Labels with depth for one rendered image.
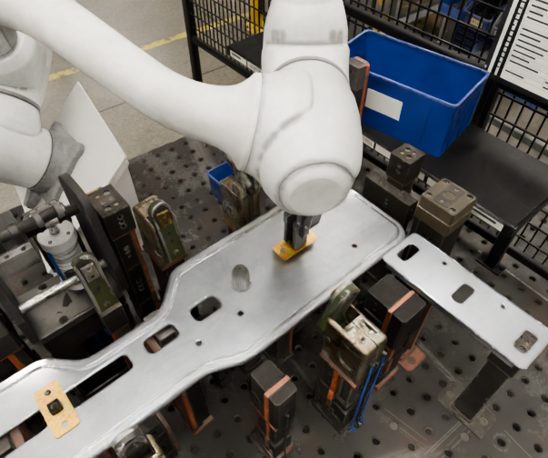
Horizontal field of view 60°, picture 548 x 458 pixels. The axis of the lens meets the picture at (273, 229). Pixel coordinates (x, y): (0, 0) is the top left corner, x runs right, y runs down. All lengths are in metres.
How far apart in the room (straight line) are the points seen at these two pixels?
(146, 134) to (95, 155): 1.68
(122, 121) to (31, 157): 1.81
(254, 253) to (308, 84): 0.46
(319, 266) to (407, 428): 0.40
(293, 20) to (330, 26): 0.04
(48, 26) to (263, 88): 0.24
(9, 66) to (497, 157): 1.06
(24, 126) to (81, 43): 0.69
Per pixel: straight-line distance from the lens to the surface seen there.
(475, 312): 0.88
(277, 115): 0.45
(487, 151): 1.14
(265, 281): 0.84
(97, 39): 0.55
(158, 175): 1.51
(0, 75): 1.21
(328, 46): 0.57
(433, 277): 0.89
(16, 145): 1.22
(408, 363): 1.13
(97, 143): 1.21
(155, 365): 0.78
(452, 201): 0.95
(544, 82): 1.10
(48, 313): 0.94
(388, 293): 0.88
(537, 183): 1.10
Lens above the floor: 1.69
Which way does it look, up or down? 49 degrees down
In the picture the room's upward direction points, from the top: straight up
